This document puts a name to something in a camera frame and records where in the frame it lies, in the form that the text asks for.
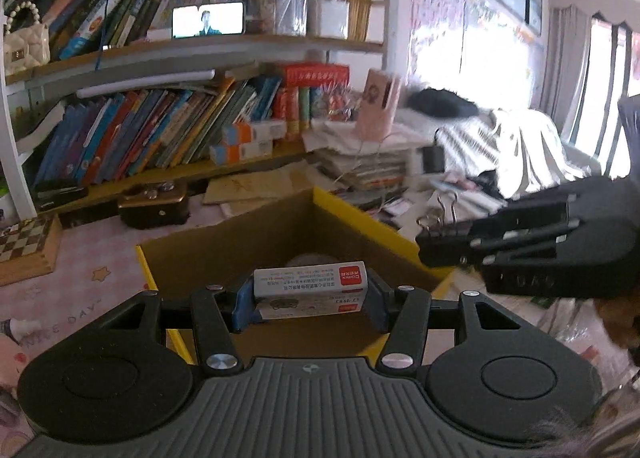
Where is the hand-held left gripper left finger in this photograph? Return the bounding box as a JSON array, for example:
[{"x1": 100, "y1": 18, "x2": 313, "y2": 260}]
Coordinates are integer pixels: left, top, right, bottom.
[{"x1": 97, "y1": 275, "x2": 258, "y2": 373}]

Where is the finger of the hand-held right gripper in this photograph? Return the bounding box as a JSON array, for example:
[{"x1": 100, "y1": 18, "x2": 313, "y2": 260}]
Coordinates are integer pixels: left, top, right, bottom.
[
  {"x1": 420, "y1": 235, "x2": 583, "y2": 266},
  {"x1": 417, "y1": 198, "x2": 583, "y2": 251}
]

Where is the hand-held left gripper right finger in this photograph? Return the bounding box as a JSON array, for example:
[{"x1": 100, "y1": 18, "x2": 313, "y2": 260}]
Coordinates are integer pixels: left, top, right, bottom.
[{"x1": 367, "y1": 278, "x2": 526, "y2": 374}]

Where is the yellow cardboard box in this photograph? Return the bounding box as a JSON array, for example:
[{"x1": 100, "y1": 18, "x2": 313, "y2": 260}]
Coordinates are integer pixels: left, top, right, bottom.
[{"x1": 136, "y1": 187, "x2": 453, "y2": 364}]

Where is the white staple box red label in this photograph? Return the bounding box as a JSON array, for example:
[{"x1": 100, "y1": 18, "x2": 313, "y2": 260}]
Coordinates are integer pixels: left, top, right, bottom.
[{"x1": 252, "y1": 263, "x2": 373, "y2": 321}]

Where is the large black binder clip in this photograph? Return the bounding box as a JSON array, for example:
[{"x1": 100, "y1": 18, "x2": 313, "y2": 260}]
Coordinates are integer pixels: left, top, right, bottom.
[{"x1": 416, "y1": 190, "x2": 463, "y2": 241}]

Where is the yellow tape roll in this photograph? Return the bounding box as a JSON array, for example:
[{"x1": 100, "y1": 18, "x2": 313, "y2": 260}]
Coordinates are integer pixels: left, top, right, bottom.
[{"x1": 287, "y1": 254, "x2": 336, "y2": 269}]

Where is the black charger plug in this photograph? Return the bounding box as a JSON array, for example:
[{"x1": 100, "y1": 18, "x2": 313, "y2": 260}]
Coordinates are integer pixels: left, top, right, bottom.
[{"x1": 422, "y1": 145, "x2": 446, "y2": 175}]

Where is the brown paper sheet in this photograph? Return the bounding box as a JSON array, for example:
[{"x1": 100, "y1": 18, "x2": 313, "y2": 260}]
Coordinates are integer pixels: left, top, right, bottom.
[{"x1": 202, "y1": 173, "x2": 301, "y2": 203}]

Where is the dark brown lidded box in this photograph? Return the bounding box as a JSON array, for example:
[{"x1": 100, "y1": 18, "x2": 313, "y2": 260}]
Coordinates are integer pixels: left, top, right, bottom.
[{"x1": 117, "y1": 182, "x2": 191, "y2": 231}]

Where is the stack of papers and booklets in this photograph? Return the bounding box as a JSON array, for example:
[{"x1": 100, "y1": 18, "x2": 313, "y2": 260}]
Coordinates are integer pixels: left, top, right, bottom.
[{"x1": 305, "y1": 118, "x2": 426, "y2": 211}]

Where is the black cloth bundle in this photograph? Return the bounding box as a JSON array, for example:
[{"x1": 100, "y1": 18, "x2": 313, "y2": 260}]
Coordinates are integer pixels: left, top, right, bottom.
[{"x1": 405, "y1": 88, "x2": 478, "y2": 119}]

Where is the grey curtain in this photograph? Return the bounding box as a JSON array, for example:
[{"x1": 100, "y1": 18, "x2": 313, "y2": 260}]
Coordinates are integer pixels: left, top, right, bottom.
[{"x1": 550, "y1": 5, "x2": 640, "y2": 169}]

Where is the pink pen holder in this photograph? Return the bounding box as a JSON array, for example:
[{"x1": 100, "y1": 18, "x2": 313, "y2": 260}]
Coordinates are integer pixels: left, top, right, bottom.
[{"x1": 355, "y1": 68, "x2": 401, "y2": 141}]

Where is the row of colourful books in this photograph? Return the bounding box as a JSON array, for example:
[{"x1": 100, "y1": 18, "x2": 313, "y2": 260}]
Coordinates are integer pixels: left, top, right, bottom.
[{"x1": 32, "y1": 65, "x2": 351, "y2": 186}]

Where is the person's fuzzy grey clothing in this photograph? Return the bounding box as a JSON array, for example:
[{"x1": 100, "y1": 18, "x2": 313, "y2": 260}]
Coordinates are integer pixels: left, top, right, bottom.
[{"x1": 525, "y1": 408, "x2": 640, "y2": 458}]

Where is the black flat case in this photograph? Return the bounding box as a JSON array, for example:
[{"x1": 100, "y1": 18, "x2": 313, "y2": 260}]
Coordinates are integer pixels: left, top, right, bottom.
[{"x1": 34, "y1": 180, "x2": 88, "y2": 209}]

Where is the wooden chess board box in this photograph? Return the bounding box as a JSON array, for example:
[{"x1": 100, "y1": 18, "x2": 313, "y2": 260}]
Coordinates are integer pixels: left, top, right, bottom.
[{"x1": 0, "y1": 213, "x2": 63, "y2": 286}]

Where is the white bar lamp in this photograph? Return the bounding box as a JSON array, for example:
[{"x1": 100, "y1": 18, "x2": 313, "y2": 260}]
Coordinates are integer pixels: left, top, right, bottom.
[{"x1": 76, "y1": 70, "x2": 216, "y2": 98}]

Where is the white wooden bookshelf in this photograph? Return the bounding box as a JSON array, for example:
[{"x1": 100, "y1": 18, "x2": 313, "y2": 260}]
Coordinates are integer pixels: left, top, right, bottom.
[{"x1": 0, "y1": 0, "x2": 396, "y2": 219}]

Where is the white pen cup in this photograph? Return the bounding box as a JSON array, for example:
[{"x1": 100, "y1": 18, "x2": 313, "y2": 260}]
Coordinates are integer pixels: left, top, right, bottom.
[{"x1": 307, "y1": 0, "x2": 350, "y2": 38}]

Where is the smartphone with lit screen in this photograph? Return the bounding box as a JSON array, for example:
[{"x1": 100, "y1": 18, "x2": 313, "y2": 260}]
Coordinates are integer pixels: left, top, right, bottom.
[{"x1": 172, "y1": 2, "x2": 245, "y2": 38}]

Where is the row of shelved thin books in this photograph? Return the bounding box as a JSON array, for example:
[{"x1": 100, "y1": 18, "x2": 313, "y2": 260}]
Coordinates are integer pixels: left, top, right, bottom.
[{"x1": 10, "y1": 0, "x2": 376, "y2": 61}]

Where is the white quilted pearl handbag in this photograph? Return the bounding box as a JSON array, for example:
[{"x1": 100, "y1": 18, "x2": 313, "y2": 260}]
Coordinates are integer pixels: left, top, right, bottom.
[{"x1": 2, "y1": 2, "x2": 51, "y2": 76}]

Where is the alphabet wall poster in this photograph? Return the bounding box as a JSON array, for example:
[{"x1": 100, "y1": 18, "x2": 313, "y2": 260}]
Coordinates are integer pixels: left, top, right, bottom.
[{"x1": 410, "y1": 0, "x2": 468, "y2": 83}]

